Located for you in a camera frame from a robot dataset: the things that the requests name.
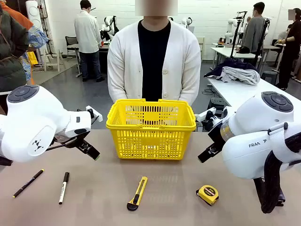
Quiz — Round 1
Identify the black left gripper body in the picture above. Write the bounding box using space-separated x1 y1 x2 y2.
53 129 92 149

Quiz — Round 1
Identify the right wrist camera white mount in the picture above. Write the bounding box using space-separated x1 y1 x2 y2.
195 107 233 129

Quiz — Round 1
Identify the person in white cardigan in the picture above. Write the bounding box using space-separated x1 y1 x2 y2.
107 0 202 106

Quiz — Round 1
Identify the person's left forearm white sleeve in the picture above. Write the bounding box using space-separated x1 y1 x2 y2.
180 68 202 106

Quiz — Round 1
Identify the large white table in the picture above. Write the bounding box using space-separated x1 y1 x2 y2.
206 77 301 111

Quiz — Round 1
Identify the dark desk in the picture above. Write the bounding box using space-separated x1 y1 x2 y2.
98 43 111 74

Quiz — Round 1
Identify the dark green padded jacket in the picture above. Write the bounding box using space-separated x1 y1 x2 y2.
0 4 30 93

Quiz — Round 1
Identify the person in grey cardigan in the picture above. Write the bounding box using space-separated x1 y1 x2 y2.
242 1 267 55

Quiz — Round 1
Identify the person's right forearm white sleeve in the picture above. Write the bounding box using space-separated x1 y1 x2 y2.
107 68 129 102

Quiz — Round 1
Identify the white wooden step stool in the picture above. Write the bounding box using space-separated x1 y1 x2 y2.
43 48 67 72

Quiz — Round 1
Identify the orange garment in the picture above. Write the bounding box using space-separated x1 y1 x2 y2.
2 2 36 85

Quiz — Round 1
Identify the yellow plastic shopping basket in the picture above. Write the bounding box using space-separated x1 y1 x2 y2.
105 98 197 161

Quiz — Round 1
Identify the blue patterned garment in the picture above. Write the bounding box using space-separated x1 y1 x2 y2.
22 24 49 82

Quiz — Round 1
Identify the black office chair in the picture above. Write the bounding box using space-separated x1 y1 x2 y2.
65 36 82 59

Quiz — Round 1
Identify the small white table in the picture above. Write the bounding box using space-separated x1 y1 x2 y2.
210 47 262 71

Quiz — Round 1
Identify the dark navy garment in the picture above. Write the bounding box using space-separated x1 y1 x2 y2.
204 58 257 80

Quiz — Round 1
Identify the dark grey plastic stool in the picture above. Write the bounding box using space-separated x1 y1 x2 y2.
208 98 227 110
261 70 278 85

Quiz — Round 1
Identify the black pen with yellow ends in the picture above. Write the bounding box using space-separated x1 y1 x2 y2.
13 169 45 198

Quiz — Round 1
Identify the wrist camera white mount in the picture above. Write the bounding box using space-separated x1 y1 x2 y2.
86 105 103 123
195 107 233 129

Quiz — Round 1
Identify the white marker with black cap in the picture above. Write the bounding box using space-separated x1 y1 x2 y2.
58 171 70 205

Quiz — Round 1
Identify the yellow utility knife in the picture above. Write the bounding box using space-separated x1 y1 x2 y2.
127 176 149 211

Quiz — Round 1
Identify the black tripod stand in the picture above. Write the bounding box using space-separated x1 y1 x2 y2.
230 11 248 58
255 17 270 69

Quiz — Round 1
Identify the yellow tape measure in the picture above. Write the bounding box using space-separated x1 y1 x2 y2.
195 185 219 207

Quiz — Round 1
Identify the yellow paper bag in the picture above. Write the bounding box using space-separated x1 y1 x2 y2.
26 51 38 65

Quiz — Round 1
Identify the white tower appliance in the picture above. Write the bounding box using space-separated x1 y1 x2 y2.
25 0 48 66

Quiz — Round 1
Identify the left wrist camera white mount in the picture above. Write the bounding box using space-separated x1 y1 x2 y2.
86 105 103 123

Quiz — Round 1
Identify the person in white shirt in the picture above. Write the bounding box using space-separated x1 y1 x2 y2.
74 0 106 82

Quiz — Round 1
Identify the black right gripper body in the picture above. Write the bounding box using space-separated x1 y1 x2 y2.
207 122 230 152

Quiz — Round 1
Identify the person in black clothes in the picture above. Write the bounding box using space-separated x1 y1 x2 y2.
277 8 301 91

